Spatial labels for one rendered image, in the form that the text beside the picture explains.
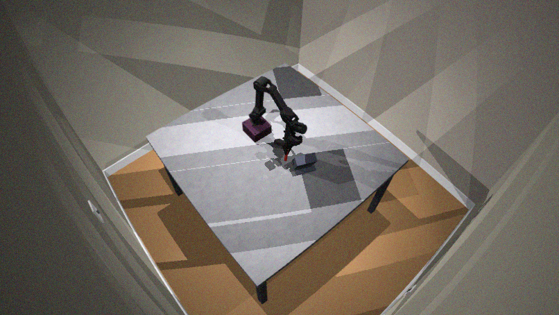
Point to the grey sloped panel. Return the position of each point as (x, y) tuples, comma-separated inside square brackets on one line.
[(304, 163)]

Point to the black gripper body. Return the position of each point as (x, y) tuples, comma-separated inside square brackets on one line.
[(283, 142)]

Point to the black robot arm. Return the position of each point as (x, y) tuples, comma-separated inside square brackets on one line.
[(286, 113)]

